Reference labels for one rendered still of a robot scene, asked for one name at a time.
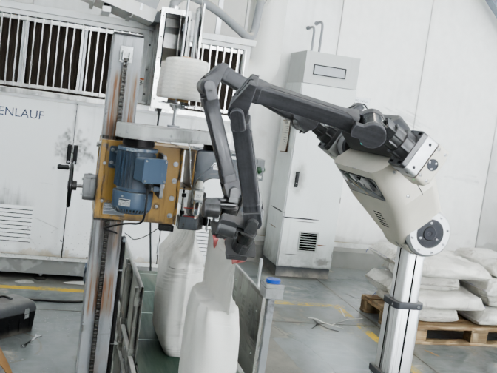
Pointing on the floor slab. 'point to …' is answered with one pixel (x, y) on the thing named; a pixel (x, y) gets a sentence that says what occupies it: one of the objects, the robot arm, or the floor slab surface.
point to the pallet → (470, 330)
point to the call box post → (265, 335)
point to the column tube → (115, 72)
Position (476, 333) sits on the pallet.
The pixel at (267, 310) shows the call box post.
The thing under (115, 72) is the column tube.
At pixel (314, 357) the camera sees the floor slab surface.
